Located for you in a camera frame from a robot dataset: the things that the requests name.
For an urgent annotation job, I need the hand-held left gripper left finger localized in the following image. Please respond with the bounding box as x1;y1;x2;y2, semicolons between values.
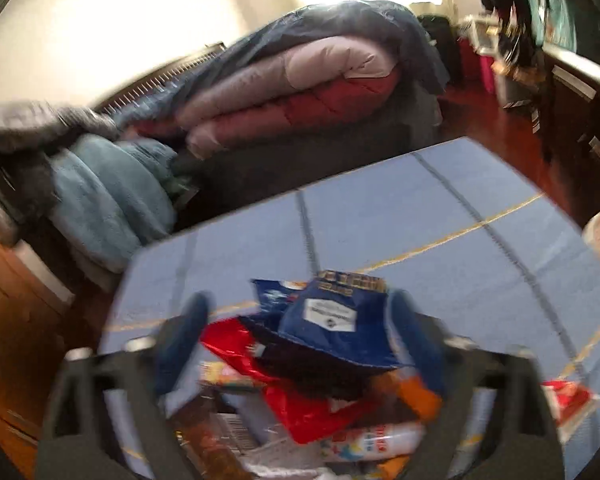
35;292;216;480

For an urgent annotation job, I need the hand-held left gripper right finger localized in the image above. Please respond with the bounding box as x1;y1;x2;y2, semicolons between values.
387;290;566;480

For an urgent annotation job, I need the orange wrapper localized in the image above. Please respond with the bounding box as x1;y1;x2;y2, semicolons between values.
375;375;442;420

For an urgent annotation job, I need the blue snack bag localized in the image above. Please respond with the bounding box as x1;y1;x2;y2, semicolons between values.
240;270;411;376

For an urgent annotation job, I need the white printed tube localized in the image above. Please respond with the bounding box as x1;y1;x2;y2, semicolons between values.
320;422;426;462

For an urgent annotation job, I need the blue printed wrapper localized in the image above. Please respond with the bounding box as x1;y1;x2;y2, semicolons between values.
250;279;311;317

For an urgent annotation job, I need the red snack bag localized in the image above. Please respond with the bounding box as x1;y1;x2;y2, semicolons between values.
200;317;381;443

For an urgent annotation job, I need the blue tablecloth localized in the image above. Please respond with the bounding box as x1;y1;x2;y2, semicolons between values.
97;135;600;480

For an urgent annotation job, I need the red and white packet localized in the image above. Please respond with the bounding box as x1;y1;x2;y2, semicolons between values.
540;380;600;442

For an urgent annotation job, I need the teal blanket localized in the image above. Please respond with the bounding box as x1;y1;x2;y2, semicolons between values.
50;135;191;273

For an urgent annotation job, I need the grey blanket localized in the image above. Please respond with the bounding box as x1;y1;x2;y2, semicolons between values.
0;102;126;221

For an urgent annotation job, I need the red box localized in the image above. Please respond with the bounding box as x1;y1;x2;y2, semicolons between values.
477;52;499;94

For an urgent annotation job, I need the folded multicolour quilt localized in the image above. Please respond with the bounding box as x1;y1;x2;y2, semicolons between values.
115;0;451;161

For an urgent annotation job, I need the dark wooden cabinet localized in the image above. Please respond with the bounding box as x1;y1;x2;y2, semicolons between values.
540;45;600;176

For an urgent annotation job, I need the black suitcase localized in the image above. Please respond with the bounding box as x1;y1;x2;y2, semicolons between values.
420;14;463;86

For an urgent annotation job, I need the white storage box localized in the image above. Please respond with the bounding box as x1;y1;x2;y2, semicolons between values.
460;12;503;56

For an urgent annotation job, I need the hanging dark clothing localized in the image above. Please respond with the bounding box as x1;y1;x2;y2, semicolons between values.
470;0;546;76

